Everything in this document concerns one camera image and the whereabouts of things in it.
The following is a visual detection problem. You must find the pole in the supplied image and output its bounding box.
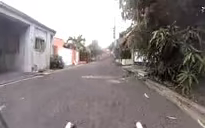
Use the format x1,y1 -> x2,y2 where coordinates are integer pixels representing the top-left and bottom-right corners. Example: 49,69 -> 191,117
112,16 -> 117,51

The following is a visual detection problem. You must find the palm tree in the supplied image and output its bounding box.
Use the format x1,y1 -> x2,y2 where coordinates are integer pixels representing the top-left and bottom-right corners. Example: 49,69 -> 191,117
65,34 -> 88,54

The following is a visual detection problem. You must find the grey asphalt road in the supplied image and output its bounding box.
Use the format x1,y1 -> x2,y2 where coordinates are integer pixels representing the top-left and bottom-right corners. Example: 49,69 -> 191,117
0,55 -> 205,128

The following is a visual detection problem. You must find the dark bush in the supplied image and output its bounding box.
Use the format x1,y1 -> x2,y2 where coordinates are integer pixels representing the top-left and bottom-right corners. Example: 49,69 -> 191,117
49,54 -> 65,70

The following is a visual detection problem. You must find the orange building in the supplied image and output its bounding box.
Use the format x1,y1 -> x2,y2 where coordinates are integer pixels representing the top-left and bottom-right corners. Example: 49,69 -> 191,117
52,37 -> 69,57

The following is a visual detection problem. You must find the robot's own part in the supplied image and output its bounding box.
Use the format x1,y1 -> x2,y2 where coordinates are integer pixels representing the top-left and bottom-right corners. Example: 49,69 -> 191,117
64,121 -> 74,128
135,121 -> 144,128

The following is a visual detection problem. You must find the mass of trees and bushes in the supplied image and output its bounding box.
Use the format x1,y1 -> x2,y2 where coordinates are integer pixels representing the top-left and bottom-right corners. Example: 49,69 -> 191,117
118,0 -> 205,96

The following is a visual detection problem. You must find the concrete kerb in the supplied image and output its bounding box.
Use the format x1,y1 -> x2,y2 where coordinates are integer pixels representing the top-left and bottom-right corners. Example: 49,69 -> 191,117
123,64 -> 205,128

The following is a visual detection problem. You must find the grey building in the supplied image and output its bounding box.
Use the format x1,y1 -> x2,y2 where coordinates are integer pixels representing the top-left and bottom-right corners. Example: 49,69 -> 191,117
0,0 -> 57,75

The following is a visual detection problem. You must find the grey concrete pavement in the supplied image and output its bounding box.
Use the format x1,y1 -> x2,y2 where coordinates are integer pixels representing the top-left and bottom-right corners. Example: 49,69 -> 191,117
0,63 -> 88,89

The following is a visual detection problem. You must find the low white wall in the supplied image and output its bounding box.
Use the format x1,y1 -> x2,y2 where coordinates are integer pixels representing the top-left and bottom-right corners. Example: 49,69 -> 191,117
115,58 -> 135,66

